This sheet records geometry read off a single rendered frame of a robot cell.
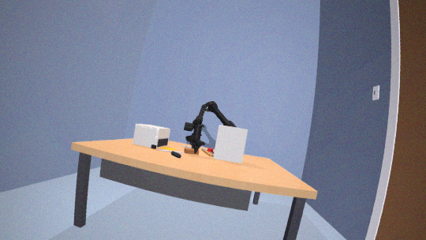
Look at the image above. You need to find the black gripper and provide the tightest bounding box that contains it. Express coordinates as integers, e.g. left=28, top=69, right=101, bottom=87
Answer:
left=188, top=132, right=205, bottom=154

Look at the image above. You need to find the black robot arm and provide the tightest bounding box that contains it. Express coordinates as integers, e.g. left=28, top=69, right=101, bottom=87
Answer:
left=184, top=101, right=237, bottom=141

